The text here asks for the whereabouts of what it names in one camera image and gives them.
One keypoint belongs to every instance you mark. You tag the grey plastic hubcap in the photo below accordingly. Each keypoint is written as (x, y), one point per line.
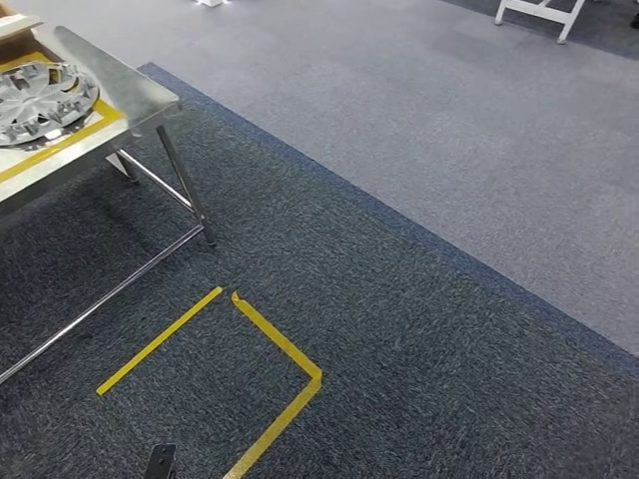
(40, 99)

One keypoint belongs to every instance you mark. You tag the metal top workbench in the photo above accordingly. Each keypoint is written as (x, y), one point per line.
(125, 86)

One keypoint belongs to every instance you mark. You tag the yellow workbench tape outline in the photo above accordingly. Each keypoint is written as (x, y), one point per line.
(107, 112)

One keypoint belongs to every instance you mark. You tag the yellow floor tape strip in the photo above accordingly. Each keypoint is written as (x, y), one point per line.
(279, 350)
(159, 340)

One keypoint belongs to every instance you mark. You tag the white flat box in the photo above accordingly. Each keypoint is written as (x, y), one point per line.
(17, 23)

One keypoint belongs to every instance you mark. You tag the white furniture frame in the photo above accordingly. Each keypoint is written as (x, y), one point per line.
(212, 2)
(539, 12)

